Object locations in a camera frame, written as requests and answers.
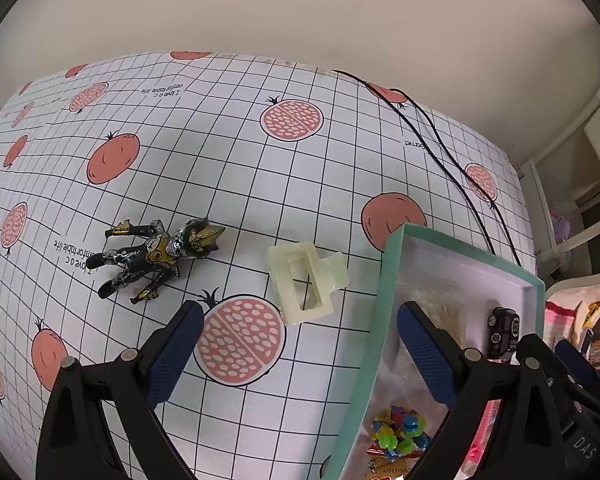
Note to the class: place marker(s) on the pink white crochet mat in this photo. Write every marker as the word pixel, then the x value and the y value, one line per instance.
pixel 564 314

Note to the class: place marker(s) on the cream hair claw clip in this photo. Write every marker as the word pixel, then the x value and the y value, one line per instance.
pixel 304 282

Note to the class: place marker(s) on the black toy car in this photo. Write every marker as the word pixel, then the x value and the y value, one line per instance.
pixel 504 329

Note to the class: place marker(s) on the colourful plastic clips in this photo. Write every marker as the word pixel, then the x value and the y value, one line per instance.
pixel 398 432

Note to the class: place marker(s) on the pomegranate grid tablecloth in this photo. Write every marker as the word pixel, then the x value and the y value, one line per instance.
pixel 275 152

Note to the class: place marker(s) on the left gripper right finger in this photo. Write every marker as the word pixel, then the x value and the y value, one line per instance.
pixel 451 374

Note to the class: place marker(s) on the yellow orange snack bag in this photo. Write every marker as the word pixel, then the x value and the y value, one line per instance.
pixel 592 316

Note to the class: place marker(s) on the red yellow snack packet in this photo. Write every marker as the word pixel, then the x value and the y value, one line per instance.
pixel 381 467

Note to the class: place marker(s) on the cotton swab bag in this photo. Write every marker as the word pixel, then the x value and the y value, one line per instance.
pixel 444 311

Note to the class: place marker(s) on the black gold action figure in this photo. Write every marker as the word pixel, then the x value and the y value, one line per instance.
pixel 158 255

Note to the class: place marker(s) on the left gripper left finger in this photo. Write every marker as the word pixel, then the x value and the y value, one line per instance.
pixel 152 372

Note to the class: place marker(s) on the green rimmed white tray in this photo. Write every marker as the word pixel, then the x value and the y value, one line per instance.
pixel 457 285

